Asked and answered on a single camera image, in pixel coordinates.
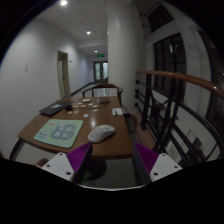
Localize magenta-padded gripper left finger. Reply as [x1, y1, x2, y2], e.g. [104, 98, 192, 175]
[40, 141, 94, 185]

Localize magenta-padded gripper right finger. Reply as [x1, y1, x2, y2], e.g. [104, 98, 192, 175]
[132, 141, 184, 186]

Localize white perforated computer mouse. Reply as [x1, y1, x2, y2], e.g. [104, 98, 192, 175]
[87, 124, 117, 144]

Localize green printed mouse pad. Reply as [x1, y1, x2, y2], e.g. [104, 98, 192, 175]
[33, 118, 85, 149]

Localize dark closed laptop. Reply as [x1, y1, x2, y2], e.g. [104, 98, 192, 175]
[38, 100, 74, 117]

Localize white booklet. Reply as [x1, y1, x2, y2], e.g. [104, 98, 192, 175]
[111, 107, 124, 117]

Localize wooden handrail black metal railing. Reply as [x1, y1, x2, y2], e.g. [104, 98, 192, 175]
[134, 69, 224, 168]

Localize beige side door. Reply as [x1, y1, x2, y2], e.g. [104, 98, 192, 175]
[56, 49, 72, 100]

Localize wooden armchair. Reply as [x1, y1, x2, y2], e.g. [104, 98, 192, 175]
[81, 82, 124, 104]

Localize tall dark framed window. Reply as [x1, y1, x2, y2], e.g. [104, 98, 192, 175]
[153, 33, 188, 101]

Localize glass double door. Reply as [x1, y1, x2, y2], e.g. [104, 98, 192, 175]
[92, 60, 109, 84]

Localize ceiling lights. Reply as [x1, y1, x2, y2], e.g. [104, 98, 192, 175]
[59, 0, 99, 54]

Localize small dark transom window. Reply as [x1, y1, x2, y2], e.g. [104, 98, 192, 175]
[148, 4, 174, 33]

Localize black cable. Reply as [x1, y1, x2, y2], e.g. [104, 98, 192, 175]
[99, 99, 113, 108]

